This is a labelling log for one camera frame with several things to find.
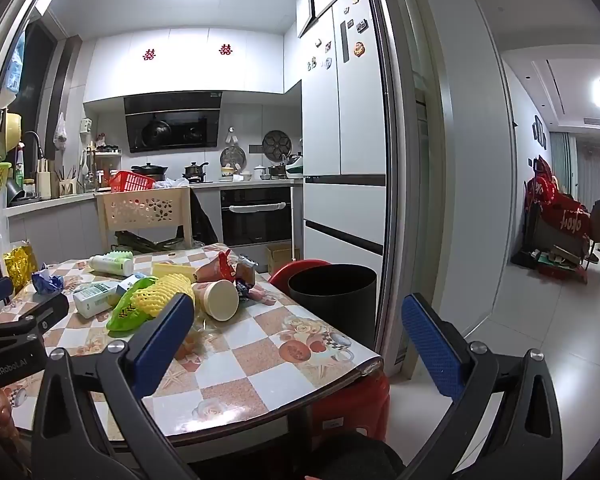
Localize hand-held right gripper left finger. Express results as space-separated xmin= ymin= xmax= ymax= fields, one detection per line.
xmin=31 ymin=291 xmax=201 ymax=480

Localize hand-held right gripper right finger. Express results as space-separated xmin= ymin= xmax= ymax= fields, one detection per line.
xmin=401 ymin=292 xmax=564 ymax=480

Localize green snack packet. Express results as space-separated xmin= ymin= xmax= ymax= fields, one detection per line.
xmin=106 ymin=290 xmax=151 ymax=337

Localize yellow foam fruit net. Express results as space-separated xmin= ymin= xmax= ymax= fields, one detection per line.
xmin=130 ymin=274 xmax=196 ymax=318

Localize blue white carton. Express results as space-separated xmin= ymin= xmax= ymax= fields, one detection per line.
xmin=115 ymin=274 xmax=146 ymax=293

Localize printed paper cup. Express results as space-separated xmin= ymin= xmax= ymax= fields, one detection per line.
xmin=192 ymin=279 xmax=240 ymax=322

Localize white bottle green cap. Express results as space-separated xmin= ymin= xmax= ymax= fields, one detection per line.
xmin=88 ymin=249 xmax=135 ymax=277

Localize red snack packet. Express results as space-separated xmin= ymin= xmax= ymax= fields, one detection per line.
xmin=195 ymin=250 xmax=241 ymax=283

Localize black trash bin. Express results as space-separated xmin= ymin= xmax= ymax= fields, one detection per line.
xmin=287 ymin=263 xmax=378 ymax=356

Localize blue crumpled wrapper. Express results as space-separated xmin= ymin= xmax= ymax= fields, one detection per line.
xmin=31 ymin=262 xmax=65 ymax=295

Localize gold foil bag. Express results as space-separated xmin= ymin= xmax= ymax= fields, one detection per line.
xmin=4 ymin=241 xmax=37 ymax=286

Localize white green carton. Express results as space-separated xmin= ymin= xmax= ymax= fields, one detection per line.
xmin=73 ymin=281 xmax=126 ymax=319

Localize yellow packet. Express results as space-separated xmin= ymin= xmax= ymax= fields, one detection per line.
xmin=152 ymin=261 xmax=198 ymax=281

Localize red plastic stool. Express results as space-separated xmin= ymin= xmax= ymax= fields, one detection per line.
xmin=310 ymin=369 xmax=392 ymax=442

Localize green vegetables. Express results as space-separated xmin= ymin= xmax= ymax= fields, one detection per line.
xmin=114 ymin=230 xmax=193 ymax=254

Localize checkered vinyl tablecloth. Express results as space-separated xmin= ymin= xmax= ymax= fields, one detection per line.
xmin=0 ymin=243 xmax=383 ymax=441

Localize brown silver wrapper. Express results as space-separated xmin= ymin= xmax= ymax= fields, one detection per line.
xmin=230 ymin=255 xmax=259 ymax=301

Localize kitchen counter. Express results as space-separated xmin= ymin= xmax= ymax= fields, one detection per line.
xmin=5 ymin=180 xmax=303 ymax=218

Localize knife block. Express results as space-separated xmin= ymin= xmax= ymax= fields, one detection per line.
xmin=36 ymin=159 xmax=54 ymax=200

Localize chopstick holder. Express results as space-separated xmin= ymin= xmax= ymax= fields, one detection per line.
xmin=54 ymin=165 xmax=78 ymax=198

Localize dark cloth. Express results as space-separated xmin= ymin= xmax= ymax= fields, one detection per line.
xmin=325 ymin=432 xmax=406 ymax=480

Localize beige plastic chair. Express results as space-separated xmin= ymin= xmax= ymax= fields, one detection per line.
xmin=96 ymin=187 xmax=192 ymax=251

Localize cardboard box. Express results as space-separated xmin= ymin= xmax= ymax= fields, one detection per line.
xmin=266 ymin=242 xmax=301 ymax=273

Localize black built-in oven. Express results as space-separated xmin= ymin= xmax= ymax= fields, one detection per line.
xmin=220 ymin=187 xmax=293 ymax=247

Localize red plastic basket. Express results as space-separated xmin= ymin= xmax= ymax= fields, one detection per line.
xmin=109 ymin=170 xmax=157 ymax=194

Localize kitchen faucet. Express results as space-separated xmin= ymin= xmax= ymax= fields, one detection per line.
xmin=22 ymin=131 xmax=45 ymax=181

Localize black wok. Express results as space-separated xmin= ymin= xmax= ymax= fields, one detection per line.
xmin=131 ymin=162 xmax=170 ymax=181

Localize white mop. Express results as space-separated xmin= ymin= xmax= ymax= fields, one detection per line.
xmin=288 ymin=185 xmax=301 ymax=271

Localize round patterned lid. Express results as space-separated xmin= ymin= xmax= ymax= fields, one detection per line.
xmin=220 ymin=146 xmax=245 ymax=171

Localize black range hood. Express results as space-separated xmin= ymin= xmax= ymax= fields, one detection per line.
xmin=123 ymin=91 xmax=223 ymax=154

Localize round metal steamer rack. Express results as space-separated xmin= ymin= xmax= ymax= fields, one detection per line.
xmin=261 ymin=130 xmax=292 ymax=158

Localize window curtains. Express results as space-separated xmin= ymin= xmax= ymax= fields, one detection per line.
xmin=550 ymin=130 xmax=600 ymax=206

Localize white refrigerator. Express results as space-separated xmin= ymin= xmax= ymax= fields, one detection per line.
xmin=300 ymin=0 xmax=388 ymax=273

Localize white upper cabinets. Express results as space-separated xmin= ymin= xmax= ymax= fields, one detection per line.
xmin=82 ymin=25 xmax=303 ymax=106

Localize group of fridge magnets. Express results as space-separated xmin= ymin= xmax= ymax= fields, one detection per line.
xmin=307 ymin=0 xmax=371 ymax=72

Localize sliding door frame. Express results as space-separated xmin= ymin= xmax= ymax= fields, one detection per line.
xmin=360 ymin=0 xmax=461 ymax=376

